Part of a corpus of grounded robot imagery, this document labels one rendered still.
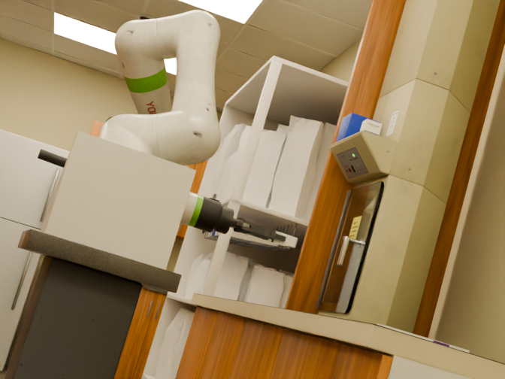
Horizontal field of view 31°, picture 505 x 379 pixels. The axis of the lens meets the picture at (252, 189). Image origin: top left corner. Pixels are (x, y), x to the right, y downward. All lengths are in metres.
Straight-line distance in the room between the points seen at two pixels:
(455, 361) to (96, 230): 0.79
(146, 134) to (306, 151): 1.89
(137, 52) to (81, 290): 0.77
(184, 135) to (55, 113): 6.10
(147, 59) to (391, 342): 1.20
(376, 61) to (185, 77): 1.03
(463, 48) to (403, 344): 1.45
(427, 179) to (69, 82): 5.79
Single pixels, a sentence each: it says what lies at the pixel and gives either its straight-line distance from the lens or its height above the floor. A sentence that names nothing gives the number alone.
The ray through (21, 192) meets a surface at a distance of 7.42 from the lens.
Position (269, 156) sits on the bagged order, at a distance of 4.03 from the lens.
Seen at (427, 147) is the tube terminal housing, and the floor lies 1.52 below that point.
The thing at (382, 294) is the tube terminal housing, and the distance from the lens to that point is 2.67.
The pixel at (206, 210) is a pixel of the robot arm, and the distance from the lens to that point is 2.56.
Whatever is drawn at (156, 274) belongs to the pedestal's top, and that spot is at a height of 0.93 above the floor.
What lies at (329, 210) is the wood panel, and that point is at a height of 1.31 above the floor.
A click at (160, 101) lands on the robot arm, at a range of 2.53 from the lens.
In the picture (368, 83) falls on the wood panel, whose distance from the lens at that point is 3.11.
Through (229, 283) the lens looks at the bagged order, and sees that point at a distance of 3.95.
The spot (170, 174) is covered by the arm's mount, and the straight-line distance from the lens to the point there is 1.98.
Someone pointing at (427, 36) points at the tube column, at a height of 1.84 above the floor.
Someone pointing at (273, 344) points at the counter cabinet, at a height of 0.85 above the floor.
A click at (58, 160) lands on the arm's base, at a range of 2.05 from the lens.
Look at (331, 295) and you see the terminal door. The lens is 2.83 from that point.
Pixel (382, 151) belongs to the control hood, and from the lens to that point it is 2.69.
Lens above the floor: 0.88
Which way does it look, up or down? 8 degrees up
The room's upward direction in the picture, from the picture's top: 17 degrees clockwise
